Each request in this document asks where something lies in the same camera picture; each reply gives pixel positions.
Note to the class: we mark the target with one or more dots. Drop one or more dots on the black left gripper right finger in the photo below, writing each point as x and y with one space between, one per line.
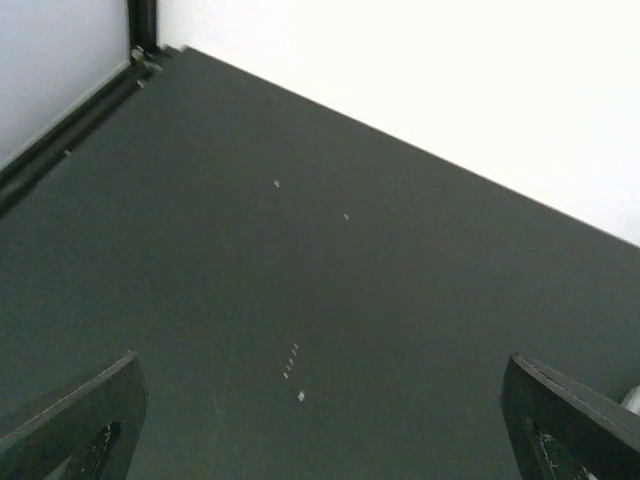
561 429

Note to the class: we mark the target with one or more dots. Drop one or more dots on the black frame rail left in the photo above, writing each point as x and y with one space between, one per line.
27 170

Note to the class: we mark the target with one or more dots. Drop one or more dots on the black aluminium frame post left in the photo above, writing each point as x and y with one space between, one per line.
143 29

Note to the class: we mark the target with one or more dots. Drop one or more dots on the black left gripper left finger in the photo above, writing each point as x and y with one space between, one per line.
91 425

